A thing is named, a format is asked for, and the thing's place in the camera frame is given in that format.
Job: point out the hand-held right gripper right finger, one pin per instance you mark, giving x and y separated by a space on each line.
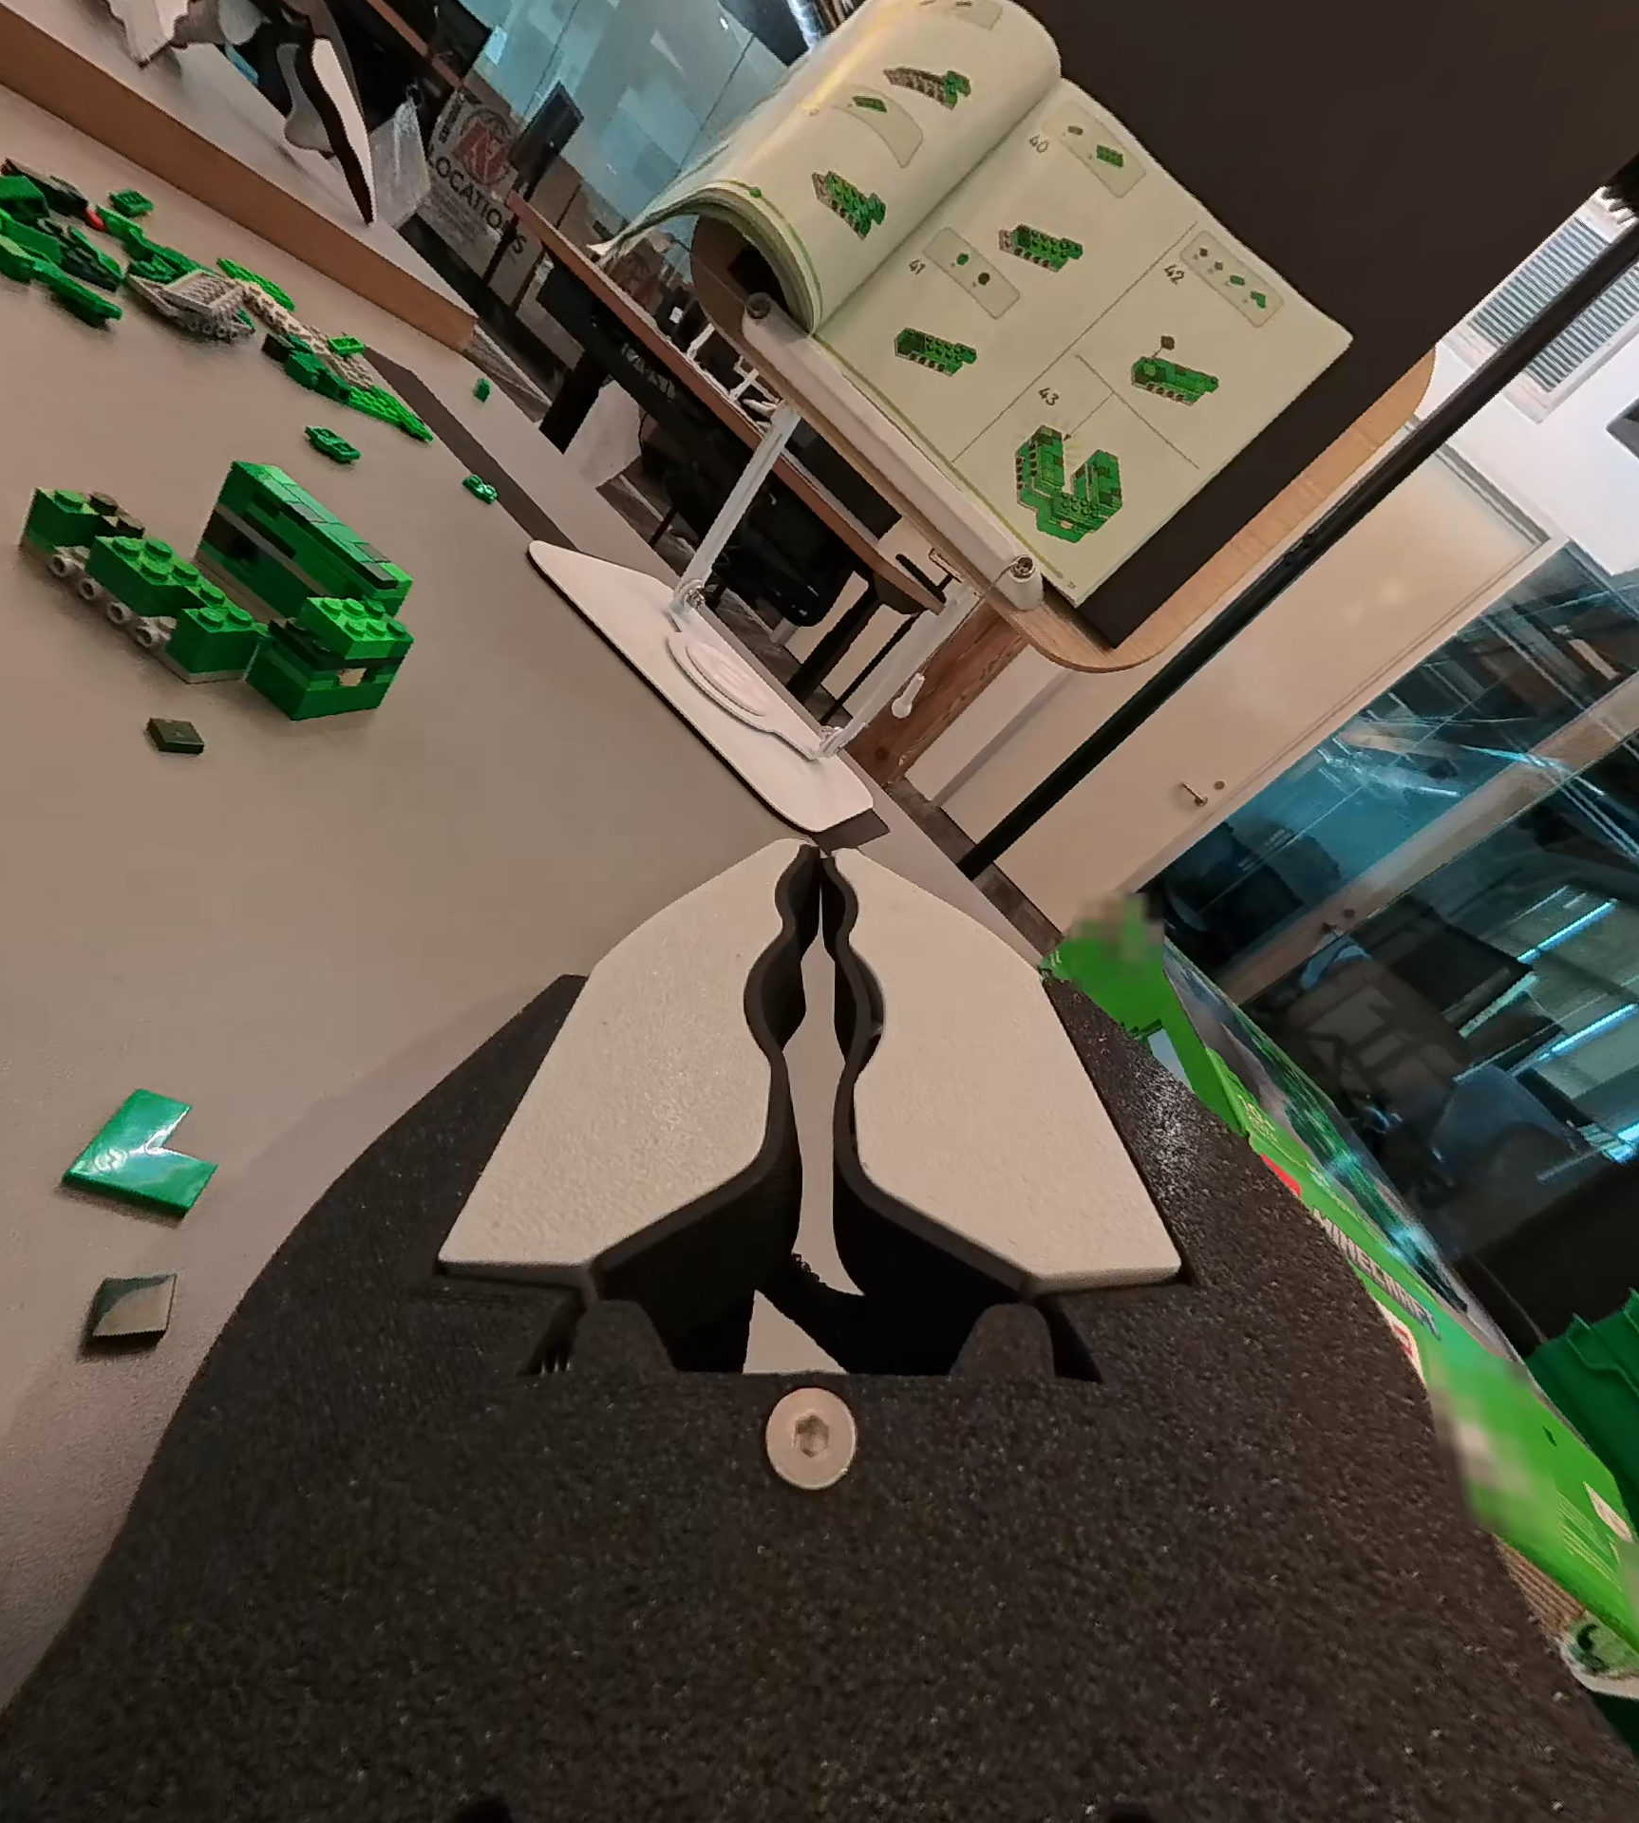
991 1112

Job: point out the black pole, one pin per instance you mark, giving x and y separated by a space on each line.
1332 555

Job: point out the black monitor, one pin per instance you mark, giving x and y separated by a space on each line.
550 132

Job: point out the clear plastic bag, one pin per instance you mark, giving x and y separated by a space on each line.
404 157

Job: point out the L-shaped green tile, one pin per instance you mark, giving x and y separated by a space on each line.
123 1148

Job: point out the black and white gripper device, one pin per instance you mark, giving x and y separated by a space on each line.
335 128

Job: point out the black board wooden rim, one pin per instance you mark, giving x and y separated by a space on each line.
1332 115

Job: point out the wood-edged grey table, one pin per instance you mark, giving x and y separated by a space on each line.
237 200

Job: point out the brown table black legs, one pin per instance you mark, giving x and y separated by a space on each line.
791 470

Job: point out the pile of loose toy bricks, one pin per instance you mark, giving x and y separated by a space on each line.
79 271

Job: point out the wooden support panel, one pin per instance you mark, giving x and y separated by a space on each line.
949 698

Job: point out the small dark green tile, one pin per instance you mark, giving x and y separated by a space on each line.
176 736

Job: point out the open instruction booklet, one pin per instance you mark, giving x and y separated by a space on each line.
1162 286

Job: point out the ceiling air vent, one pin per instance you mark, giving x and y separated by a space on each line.
1568 307

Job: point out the white book stand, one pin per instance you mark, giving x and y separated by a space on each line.
620 599

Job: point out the dark green square tile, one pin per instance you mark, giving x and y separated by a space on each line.
132 1311

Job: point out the green toy box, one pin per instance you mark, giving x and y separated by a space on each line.
1275 1140

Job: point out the green brick assembly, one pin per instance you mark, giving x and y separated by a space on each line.
322 612

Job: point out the black office chair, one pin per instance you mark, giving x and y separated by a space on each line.
785 563

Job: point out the white printed sign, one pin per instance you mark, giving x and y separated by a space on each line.
472 172

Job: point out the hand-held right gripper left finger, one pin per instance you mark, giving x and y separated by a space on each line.
649 1097

